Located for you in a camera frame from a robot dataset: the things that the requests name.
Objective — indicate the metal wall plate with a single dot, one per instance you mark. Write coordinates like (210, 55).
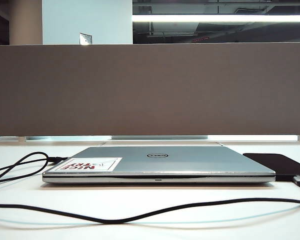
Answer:
(85, 39)

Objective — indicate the grey bar under divider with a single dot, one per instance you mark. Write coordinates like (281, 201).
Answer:
(160, 137)

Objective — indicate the white sticker with red print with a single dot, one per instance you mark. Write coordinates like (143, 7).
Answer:
(90, 165)

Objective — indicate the brown fabric desk divider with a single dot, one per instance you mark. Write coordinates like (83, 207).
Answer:
(150, 90)

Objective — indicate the silver Dell laptop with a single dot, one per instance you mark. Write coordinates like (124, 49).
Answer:
(165, 167)

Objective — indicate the long ceiling light strip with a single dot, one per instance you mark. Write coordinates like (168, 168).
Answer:
(215, 18)

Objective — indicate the black smartphone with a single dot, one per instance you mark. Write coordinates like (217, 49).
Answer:
(277, 165)

